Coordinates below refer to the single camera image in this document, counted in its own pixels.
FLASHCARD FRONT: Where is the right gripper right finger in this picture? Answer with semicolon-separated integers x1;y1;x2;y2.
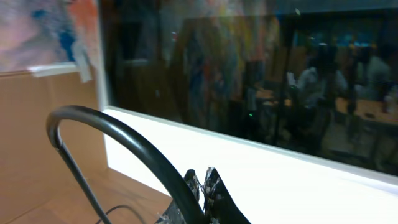
204;167;250;224

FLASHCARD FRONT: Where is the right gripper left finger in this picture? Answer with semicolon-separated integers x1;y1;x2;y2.
155;169;200;224

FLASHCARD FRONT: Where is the cardboard box edge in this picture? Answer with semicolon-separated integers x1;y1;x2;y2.
0;67;108;215

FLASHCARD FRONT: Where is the dark window pane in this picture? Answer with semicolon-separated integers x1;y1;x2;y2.
99;0;397;175

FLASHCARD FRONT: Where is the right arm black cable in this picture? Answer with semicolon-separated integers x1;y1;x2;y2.
45;105;206;224

